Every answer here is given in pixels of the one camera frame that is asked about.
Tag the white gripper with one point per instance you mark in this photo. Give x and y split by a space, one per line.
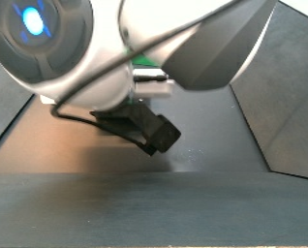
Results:
152 83

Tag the green arch object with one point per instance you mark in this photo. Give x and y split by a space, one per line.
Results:
142 60

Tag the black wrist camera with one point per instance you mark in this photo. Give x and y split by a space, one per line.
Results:
135 118

